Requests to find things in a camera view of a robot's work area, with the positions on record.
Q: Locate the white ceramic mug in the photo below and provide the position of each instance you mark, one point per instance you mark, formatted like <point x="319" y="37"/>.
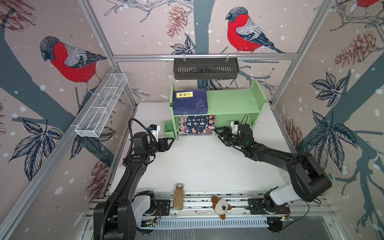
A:
<point x="286" y="177"/>

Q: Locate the illustrated Chinese history book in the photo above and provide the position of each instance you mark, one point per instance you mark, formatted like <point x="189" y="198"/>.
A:
<point x="197" y="125"/>

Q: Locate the green two-tier wooden shelf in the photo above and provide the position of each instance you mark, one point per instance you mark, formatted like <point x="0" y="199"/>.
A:
<point x="242" y="105"/>

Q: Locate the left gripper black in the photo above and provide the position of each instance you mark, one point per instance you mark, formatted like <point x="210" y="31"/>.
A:
<point x="166" y="147"/>

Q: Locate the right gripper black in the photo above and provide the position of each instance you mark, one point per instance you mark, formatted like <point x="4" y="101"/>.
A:
<point x="227" y="136"/>

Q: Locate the blue book wide yellow label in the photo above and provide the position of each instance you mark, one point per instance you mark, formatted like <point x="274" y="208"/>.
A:
<point x="189" y="113"/>

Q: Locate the dark hanging perforated basket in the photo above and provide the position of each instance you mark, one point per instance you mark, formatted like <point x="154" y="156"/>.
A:
<point x="206" y="68"/>

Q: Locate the dark blue bottom book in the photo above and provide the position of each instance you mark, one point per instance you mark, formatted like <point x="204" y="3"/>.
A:
<point x="190" y="99"/>

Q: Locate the glass jar of grains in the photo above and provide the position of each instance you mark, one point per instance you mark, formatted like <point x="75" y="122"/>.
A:
<point x="178" y="202"/>

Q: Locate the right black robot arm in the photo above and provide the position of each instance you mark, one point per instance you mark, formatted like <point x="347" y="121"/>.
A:
<point x="308" y="179"/>

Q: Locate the brown white plush toy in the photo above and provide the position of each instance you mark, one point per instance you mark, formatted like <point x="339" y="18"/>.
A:
<point x="220" y="206"/>

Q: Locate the white wire mesh tray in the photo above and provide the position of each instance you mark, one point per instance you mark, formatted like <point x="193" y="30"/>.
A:
<point x="99" y="112"/>

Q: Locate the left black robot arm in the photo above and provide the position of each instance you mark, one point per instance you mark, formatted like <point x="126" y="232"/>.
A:
<point x="116" y="219"/>

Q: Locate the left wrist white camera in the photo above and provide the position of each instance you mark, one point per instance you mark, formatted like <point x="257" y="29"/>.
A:
<point x="155" y="130"/>

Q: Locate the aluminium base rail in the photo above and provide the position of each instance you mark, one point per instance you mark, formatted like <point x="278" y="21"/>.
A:
<point x="199" y="205"/>

